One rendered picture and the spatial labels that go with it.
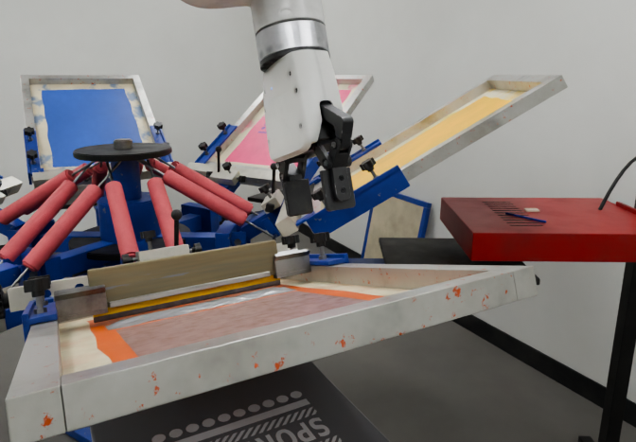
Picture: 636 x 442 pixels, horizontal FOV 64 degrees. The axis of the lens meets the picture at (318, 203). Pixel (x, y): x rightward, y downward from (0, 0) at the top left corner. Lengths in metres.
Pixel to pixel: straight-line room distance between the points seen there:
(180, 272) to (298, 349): 0.59
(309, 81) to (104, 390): 0.33
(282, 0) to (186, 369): 0.36
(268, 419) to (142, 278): 0.36
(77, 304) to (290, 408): 0.43
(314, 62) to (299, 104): 0.05
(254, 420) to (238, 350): 0.53
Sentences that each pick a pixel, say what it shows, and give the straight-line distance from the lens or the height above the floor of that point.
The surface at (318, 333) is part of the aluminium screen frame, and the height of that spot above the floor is 1.31.
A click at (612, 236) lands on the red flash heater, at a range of 1.74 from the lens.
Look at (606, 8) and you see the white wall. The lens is 2.71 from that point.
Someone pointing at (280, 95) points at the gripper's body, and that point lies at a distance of 0.53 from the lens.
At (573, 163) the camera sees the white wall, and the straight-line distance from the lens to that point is 2.77.
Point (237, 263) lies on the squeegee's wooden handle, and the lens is 1.10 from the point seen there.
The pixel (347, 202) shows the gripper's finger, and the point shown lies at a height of 1.44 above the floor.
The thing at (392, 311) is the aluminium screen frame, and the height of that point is 1.31.
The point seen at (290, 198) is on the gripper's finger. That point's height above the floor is 1.42.
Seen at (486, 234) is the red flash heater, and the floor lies 1.10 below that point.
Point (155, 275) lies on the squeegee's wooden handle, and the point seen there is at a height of 1.18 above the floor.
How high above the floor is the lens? 1.56
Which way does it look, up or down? 14 degrees down
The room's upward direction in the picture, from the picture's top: straight up
